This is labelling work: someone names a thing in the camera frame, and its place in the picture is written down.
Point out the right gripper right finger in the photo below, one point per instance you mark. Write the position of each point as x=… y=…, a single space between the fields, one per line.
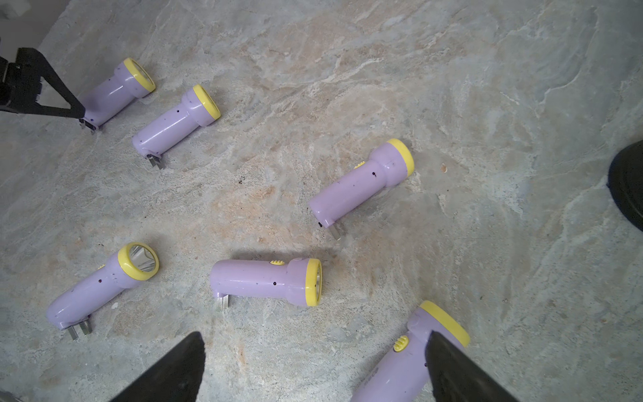
x=456 y=378

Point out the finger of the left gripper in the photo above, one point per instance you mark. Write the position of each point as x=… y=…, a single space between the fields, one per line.
x=21 y=86

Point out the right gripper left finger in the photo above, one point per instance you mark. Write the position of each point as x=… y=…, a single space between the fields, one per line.
x=176 y=376

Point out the purple flashlight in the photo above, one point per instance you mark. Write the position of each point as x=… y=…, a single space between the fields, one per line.
x=127 y=268
x=402 y=373
x=129 y=82
x=387 y=166
x=196 y=109
x=299 y=281

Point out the black round stand base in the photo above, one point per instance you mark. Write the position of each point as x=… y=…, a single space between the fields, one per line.
x=625 y=182

